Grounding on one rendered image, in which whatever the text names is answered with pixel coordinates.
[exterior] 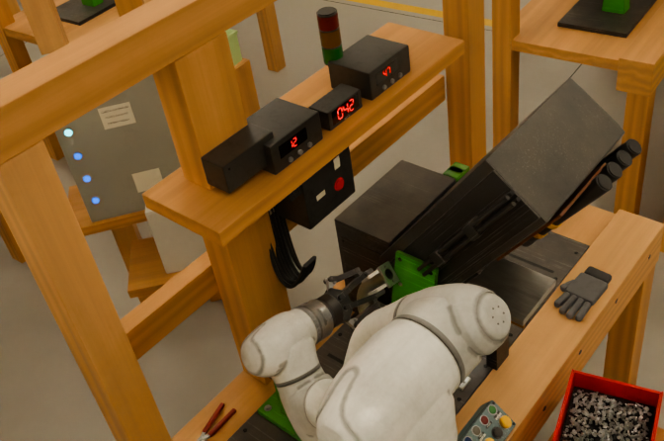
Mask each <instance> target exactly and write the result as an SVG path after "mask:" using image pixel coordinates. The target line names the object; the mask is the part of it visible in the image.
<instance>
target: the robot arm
mask: <svg viewBox="0 0 664 441"><path fill-rule="evenodd" d="M377 273H379V272H378V271H377V269H376V270H375V271H374V270H373V268H371V269H369V270H367V271H365V272H364V273H363V272H361V269H360V268H359V267H358V268H355V269H353V270H351V271H348V272H346V273H344V274H341V275H339V276H330V277H328V278H326V279H324V280H323V283H324V284H326V286H327V290H326V291H325V293H324V295H322V296H321V297H319V298H317V299H316V300H314V299H311V300H310V301H308V302H307V303H304V304H301V305H299V306H297V307H295V308H293V309H291V310H289V311H283V312H281V313H278V314H276V315H274V316H273V317H271V318H269V319H268V320H266V321H265V322H263V323H262V324H261V325H259V326H258V327H257V328H255V329H254V330H253V331H252V332H251V333H250V334H249V335H248V336H247V337H246V338H245V339H244V341H243V343H242V345H241V350H240V353H241V359H242V362H243V365H244V366H245V368H246V369H247V371H248V372H249V373H251V374H252V375H254V376H257V377H262V378H270V377H271V378H272V380H273V381H274V383H275V384H276V386H277V389H278V392H279V395H280V399H281V402H282V404H283V407H284V409H285V412H286V414H287V416H288V418H289V420H290V423H291V425H292V427H293V429H294V431H295V433H296V434H297V435H298V437H299V438H300V439H301V441H457V423H456V409H455V399H454V396H453V393H454V392H455V391H456V389H457V388H458V387H459V385H460V384H461V383H462V382H463V381H464V380H465V379H466V377H467V376H468V375H469V374H470V373H471V372H472V371H473V369H474V368H475V367H476V366H477V365H478V364H479V363H480V362H481V360H482V356H484V355H490V354H492V353H493V352H494V351H495V350H497V349H498V348H499V347H500V346H501V345H502V344H503V343H504V341H505V340H506V339H507V337H508V335H509V332H510V326H511V315H510V311H509V309H508V307H507V305H506V303H505V302H504V301H503V300H502V299H501V298H500V297H498V296H496V295H495V294H494V292H492V291H490V290H488V289H485V288H483V287H480V286H476V285H471V284H465V283H453V284H444V285H439V286H433V287H429V288H425V289H423V290H421V291H418V292H415V293H413V294H409V295H407V296H405V297H403V298H401V299H399V300H398V301H396V302H394V303H392V304H390V305H387V306H385V307H383V308H381V309H377V308H378V307H379V306H380V303H379V302H378V301H377V298H378V297H380V296H381V295H383V294H384V293H385V290H384V288H385V287H387V285H386V284H382V285H381V286H379V287H377V288H376V289H374V290H373V291H371V292H369V293H368V295H369V296H368V297H365V298H362V299H360V300H357V301H354V302H352V301H351V300H350V298H349V294H350V293H351V292H352V290H353V289H354V288H356V287H357V286H358V285H359V284H360V283H361V282H362V283H363V282H364V281H366V280H368V279H370V278H371V277H373V276H374V275H376V274H377ZM352 276H355V277H356V278H355V279H354V280H353V281H352V282H350V283H349V284H348V285H347V286H346V287H345V288H344V289H343V290H338V289H334V288H333V286H335V285H336V283H338V282H340V281H342V280H345V279H347V278H349V277H352ZM366 303H371V304H370V305H369V306H368V307H367V308H366V309H364V310H363V311H362V312H361V313H360V314H359V315H357V316H356V317H354V318H352V319H351V315H352V311H353V308H356V307H358V306H361V305H363V304H366ZM375 309H376V310H375ZM341 323H347V324H348V325H350V327H349V328H350V330H354V329H355V330H354V332H353V334H352V337H351V339H350V342H349V346H348V349H347V353H346V357H345V361H344V365H343V368H342V369H341V370H340V371H339V372H338V374H337V375H336V376H335V378H334V379H333V378H332V377H331V376H330V375H328V374H325V373H324V371H323V369H322V367H321V365H320V363H319V361H318V357H317V353H316V346H315V345H316V344H317V343H318V342H320V341H321V340H323V339H324V338H326V337H327V336H329V335H330V334H331V333H332V331H333V328H335V327H336V326H338V325H339V324H341Z"/></svg>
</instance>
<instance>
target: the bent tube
mask: <svg viewBox="0 0 664 441"><path fill-rule="evenodd" d="M376 269H377V271H378V272H379V273H377V274H376V275H374V276H373V277H371V278H370V279H368V280H366V281H364V282H363V283H362V284H361V285H360V287H359V289H358V293H357V300H360V299H362V298H365V297H368V296H369V295H368V293H369V292H371V291H372V290H373V289H374V288H376V287H378V286H380V285H382V284H386V285H387V287H388V288H390V287H392V286H393V285H395V284H396V283H398V282H399V281H400V280H399V278H398V277H397V275H396V273H395V271H394V270H393V268H392V266H391V265H390V263H389V261H386V262H385V263H383V264H382V265H380V266H378V267H377V268H376ZM369 305H370V304H369V303H366V304H363V305H361V306H358V311H359V313H361V312H362V311H363V310H364V309H366V308H367V307H368V306H369Z"/></svg>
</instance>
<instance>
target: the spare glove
mask: <svg viewBox="0 0 664 441"><path fill-rule="evenodd" d="M611 280H612V275H611V274H608V273H606V272H604V271H601V270H599V269H597V268H594V267H592V266H589V267H588V268H587V269H586V270H585V272H584V273H582V272H581V273H580V274H579V275H578V276H577V277H576V278H575V280H570V281H568V282H566V283H564V284H561V285H560V290H561V291H562V292H564V293H563V294H562V295H561V296H560V297H559V298H558V299H556V300H555V301H554V306H555V307H556V308H559V313H561V314H566V317H567V318H568V319H572V318H573V316H574V315H575V314H576V313H577V314H576V315H575V319H576V320H577V321H581V320H582V319H583V318H584V316H585V315H586V313H587V312H588V310H589V309H590V308H591V306H593V305H594V304H595V303H596V301H597V300H598V299H599V298H600V297H601V295H602V294H603V293H604V292H605V291H606V289H607V288H608V284H609V283H610V282H611ZM581 307H582V308H581ZM578 310H579V311H578ZM577 311H578V312H577Z"/></svg>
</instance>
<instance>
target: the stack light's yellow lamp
mask: <svg viewBox="0 0 664 441"><path fill-rule="evenodd" d="M319 36H320V41H321V47H322V48H324V49H335V48H338V47H340V46H341V44H342V41H341V34H340V27H339V29H338V30H337V31H335V32H332V33H322V32H320V31H319Z"/></svg>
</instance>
